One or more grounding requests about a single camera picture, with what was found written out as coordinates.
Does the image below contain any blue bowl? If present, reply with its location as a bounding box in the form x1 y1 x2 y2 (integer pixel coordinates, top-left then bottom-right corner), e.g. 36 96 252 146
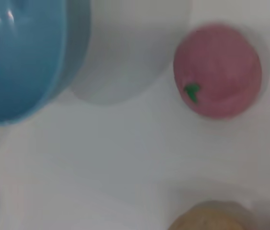
0 0 91 127

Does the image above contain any beige egg yolk pastry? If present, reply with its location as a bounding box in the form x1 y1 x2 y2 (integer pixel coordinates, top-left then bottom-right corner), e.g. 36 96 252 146
167 200 245 230

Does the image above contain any pink peach bun toy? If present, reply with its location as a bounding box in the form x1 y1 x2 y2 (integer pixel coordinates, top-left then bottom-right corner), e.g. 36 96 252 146
173 23 263 119

